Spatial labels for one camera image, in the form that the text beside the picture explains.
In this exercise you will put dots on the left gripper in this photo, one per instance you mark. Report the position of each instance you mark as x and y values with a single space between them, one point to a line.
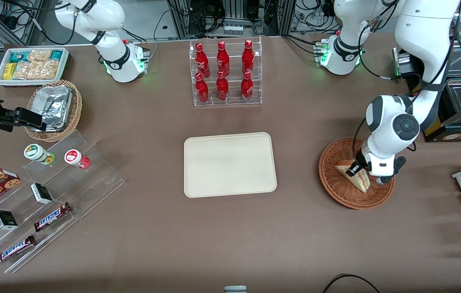
361 159

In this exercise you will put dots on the red lid cup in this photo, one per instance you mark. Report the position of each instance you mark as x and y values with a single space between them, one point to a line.
74 157

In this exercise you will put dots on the small grey device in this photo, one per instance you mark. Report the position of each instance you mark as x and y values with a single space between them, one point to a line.
235 289

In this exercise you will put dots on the large rice cracker bag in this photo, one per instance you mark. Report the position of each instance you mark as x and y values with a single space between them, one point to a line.
37 70

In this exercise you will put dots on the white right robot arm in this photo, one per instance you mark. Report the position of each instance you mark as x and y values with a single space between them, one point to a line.
120 61

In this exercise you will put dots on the silver box with green light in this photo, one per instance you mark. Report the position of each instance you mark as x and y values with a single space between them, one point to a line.
402 65

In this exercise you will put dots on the small rice cracker bag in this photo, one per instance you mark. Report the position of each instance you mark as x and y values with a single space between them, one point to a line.
39 55

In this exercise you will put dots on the yellow snack packet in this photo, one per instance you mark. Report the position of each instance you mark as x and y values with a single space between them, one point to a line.
9 71

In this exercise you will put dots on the round brown wicker basket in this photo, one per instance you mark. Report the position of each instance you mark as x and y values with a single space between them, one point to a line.
336 187

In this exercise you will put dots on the clear acrylic stepped display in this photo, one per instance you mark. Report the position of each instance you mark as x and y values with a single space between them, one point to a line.
92 179

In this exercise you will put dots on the aluminium foil container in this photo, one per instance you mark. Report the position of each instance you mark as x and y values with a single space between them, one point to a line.
53 106

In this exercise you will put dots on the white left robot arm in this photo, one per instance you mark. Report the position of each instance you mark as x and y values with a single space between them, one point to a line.
393 122

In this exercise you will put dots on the small black box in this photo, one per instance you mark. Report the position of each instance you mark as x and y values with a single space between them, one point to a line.
42 193
5 219

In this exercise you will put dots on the tan wicker basket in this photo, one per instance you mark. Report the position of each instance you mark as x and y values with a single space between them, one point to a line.
77 106

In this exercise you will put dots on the white snack bin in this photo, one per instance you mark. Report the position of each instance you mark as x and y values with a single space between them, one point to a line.
3 81

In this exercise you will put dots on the beige rectangular tray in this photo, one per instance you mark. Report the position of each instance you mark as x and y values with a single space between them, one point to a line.
230 165

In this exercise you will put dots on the triangle sandwich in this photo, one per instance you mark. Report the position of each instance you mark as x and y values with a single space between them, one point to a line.
362 184

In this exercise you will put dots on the clear acrylic bottle rack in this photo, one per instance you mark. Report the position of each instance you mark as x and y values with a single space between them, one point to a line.
230 103

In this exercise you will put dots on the aluminium equipment frame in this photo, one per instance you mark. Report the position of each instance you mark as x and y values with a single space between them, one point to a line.
234 16

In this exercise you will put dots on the teal snack packet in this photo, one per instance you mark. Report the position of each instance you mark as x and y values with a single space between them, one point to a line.
18 56
56 54

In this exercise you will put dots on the red cola bottle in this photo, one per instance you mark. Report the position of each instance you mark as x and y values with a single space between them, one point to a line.
222 87
247 87
202 61
202 89
222 59
248 59

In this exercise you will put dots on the snickers chocolate bar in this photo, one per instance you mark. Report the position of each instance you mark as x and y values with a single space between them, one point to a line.
14 249
51 217

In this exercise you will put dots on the green lid cup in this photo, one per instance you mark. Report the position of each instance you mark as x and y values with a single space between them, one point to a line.
35 152

